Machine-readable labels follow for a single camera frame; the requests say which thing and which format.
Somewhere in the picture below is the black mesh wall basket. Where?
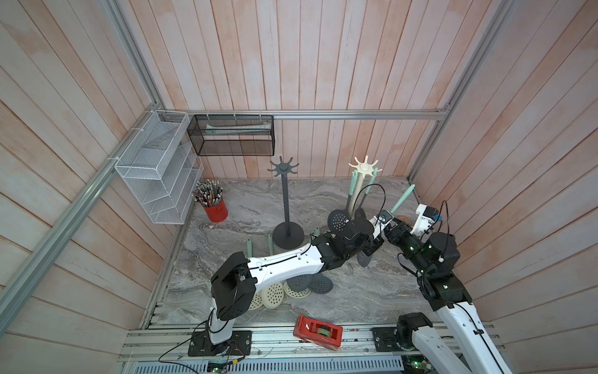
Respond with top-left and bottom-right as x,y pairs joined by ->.
187,114 -> 276,157

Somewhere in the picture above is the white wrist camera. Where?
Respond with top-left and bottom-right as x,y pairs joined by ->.
411,204 -> 442,235
370,209 -> 394,236

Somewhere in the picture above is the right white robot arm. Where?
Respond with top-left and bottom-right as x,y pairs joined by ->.
384,218 -> 512,373

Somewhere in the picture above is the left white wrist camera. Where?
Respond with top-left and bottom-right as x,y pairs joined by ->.
370,209 -> 394,236

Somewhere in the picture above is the cream utensil rack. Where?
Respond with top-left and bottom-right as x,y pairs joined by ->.
348,155 -> 378,213

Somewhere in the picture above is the cream skimmer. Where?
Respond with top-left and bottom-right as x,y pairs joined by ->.
246,238 -> 263,310
261,233 -> 287,310
283,281 -> 311,299

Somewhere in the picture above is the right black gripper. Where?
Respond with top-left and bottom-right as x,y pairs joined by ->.
386,214 -> 432,280

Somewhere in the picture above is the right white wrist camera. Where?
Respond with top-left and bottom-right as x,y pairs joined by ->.
411,204 -> 442,235

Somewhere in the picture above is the red tape dispenser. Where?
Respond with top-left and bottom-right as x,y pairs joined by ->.
293,315 -> 344,351

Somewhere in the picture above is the red pencil cup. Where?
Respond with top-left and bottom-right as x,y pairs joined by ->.
192,179 -> 228,223

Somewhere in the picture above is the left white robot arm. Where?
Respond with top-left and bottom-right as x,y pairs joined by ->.
206,213 -> 392,345

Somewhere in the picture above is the aluminium frame rail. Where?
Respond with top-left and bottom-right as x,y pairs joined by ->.
180,109 -> 448,120

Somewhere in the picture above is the grey solid spoon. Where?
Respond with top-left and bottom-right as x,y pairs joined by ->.
286,227 -> 322,292

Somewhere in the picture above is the dark grey utensil rack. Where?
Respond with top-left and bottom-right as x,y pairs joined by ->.
270,157 -> 305,250

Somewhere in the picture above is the white wire mesh shelf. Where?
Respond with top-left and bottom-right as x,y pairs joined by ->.
115,110 -> 204,225

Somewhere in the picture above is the grey skimmer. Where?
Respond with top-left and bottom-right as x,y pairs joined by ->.
308,274 -> 333,295
358,185 -> 416,267
353,168 -> 378,218
327,170 -> 358,234

